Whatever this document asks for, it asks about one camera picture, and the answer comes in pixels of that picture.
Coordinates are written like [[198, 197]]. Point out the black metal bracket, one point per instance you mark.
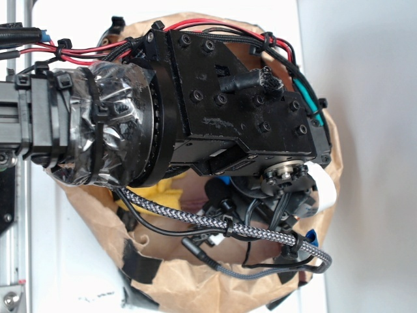
[[7, 198]]

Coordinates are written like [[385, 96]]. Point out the brown paper bag tray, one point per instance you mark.
[[158, 268]]

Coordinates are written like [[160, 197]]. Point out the yellow microfiber cloth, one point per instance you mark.
[[162, 193]]

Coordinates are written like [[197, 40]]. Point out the aluminium frame rail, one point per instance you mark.
[[16, 267]]

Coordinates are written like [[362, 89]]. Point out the blue plastic bottle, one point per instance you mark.
[[225, 179]]

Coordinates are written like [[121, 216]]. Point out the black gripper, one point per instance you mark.
[[230, 104]]

